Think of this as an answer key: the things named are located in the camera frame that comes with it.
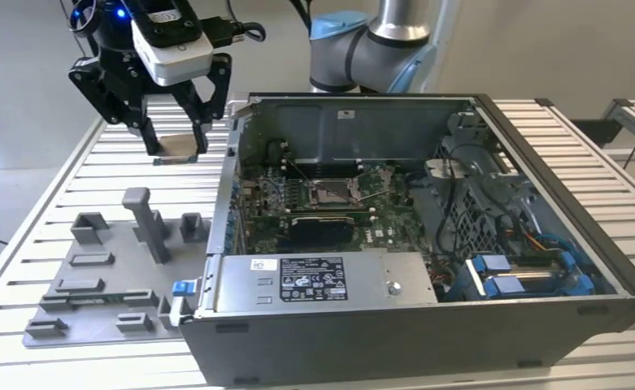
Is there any black bracket block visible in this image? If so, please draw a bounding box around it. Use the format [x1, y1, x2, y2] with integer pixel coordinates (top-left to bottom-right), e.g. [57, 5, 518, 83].
[568, 118, 623, 148]

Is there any grey parts rack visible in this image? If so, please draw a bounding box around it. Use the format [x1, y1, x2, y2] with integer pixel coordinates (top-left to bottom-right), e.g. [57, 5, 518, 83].
[22, 186, 213, 350]

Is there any CPU socket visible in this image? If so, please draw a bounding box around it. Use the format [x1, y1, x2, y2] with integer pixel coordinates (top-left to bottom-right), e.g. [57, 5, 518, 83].
[309, 178, 361, 206]

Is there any black camera cable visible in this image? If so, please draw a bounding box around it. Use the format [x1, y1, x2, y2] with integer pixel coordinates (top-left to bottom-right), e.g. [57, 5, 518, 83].
[202, 15, 269, 46]

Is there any grey metal drive cage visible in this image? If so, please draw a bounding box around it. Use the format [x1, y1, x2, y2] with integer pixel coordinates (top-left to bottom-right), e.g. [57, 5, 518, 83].
[408, 112, 622, 304]

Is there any hard disk in blue carrier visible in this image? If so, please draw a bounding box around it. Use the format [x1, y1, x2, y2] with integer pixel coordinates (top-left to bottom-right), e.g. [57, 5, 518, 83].
[479, 271, 595, 301]
[465, 253, 576, 272]

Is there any black expansion slot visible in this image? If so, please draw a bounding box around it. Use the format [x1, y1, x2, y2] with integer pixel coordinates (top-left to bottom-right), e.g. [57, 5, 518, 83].
[282, 206, 376, 215]

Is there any metal socket cover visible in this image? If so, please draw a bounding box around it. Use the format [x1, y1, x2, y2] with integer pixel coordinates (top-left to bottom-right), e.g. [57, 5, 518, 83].
[349, 165, 400, 201]

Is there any green motherboard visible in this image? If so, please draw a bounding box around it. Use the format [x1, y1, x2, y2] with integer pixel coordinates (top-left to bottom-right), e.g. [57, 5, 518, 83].
[234, 158, 443, 261]

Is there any open black PC case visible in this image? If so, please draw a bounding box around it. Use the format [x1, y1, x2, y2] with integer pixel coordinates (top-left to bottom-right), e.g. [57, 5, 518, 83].
[178, 91, 635, 387]

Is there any CPU chip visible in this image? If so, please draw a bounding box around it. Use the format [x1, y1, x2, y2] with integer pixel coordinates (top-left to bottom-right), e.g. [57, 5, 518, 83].
[151, 133, 200, 166]

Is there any black power supply label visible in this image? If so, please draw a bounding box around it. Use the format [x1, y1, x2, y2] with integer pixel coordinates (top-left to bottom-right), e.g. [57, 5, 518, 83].
[278, 255, 349, 301]

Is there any wire locking lever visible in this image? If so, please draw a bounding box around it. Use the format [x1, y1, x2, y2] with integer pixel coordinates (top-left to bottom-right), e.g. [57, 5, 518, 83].
[286, 156, 321, 186]

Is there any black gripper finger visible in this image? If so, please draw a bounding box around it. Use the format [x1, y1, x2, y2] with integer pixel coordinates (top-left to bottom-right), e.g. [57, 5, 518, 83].
[173, 52, 234, 155]
[67, 56, 165, 158]

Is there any silver power supply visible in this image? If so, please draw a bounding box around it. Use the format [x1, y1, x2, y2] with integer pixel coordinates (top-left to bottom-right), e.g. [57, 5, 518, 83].
[212, 251, 441, 314]

